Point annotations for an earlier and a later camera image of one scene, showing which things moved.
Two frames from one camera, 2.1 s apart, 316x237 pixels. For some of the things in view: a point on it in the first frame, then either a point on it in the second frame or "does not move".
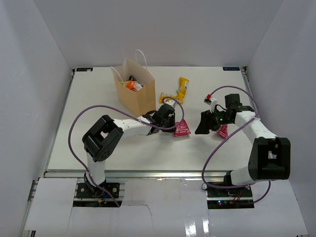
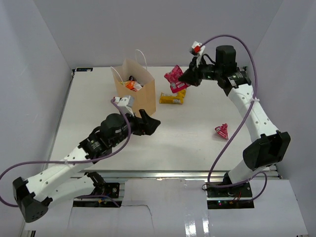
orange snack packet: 133,85 does not move
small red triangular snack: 223,131 does not move
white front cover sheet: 161,208 does not move
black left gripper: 172,118 → 145,125
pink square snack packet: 182,129 → 173,77
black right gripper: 207,121 → 191,75
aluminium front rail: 138,174 does not move
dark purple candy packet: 131,78 does not move
